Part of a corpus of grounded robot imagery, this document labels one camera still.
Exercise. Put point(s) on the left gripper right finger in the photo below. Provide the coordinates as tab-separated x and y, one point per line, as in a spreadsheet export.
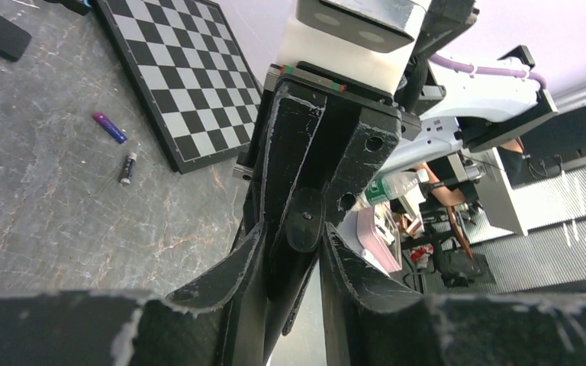
371	319

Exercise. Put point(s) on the black white chessboard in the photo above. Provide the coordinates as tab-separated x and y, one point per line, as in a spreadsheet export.
189	75

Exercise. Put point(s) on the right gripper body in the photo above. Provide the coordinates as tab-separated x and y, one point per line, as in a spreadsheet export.
352	90

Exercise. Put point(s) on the blue owl figure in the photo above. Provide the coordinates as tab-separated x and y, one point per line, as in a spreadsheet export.
81	7

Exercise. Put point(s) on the purple blue battery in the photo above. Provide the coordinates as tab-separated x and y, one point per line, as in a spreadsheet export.
112	130

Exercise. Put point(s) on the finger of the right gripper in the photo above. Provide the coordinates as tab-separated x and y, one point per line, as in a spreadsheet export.
369	143
284	207

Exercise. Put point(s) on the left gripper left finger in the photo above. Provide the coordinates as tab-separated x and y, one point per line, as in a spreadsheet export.
217	319

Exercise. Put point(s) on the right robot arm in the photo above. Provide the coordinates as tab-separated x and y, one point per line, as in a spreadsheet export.
472	106

